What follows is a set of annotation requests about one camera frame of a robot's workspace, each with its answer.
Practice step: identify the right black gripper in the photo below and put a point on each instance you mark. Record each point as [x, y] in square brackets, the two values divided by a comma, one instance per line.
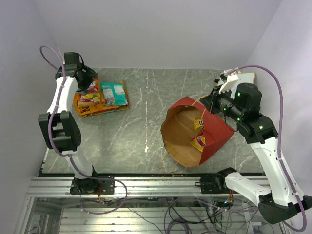
[210, 101]

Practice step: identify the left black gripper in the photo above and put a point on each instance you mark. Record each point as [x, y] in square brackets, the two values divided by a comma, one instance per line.
[91, 74]

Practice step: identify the Fox's fruits candy bag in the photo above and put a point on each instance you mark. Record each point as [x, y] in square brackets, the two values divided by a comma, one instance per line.
[91, 96]
[198, 142]

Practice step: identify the teal snack packet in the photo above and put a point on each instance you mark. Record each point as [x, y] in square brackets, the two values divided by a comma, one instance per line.
[114, 93]

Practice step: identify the orange Kettle chip bag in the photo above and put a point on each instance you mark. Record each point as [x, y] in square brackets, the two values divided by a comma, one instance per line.
[99, 108]

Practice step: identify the red brown paper bag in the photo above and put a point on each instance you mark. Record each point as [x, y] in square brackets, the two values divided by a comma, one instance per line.
[191, 135]

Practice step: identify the Doritos chip bag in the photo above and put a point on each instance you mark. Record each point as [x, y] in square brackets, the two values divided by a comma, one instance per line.
[102, 97]

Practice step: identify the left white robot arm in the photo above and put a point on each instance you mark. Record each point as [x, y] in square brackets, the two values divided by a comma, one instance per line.
[59, 129]

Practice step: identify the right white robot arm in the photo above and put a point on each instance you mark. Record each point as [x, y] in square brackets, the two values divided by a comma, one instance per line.
[284, 199]

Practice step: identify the yellow M&M's packet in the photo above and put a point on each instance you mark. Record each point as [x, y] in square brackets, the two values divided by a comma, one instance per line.
[198, 123]

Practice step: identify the white notepad board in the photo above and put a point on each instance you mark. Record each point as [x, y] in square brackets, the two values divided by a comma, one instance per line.
[248, 77]

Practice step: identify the aluminium rail frame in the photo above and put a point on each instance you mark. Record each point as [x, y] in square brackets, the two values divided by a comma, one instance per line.
[142, 204]

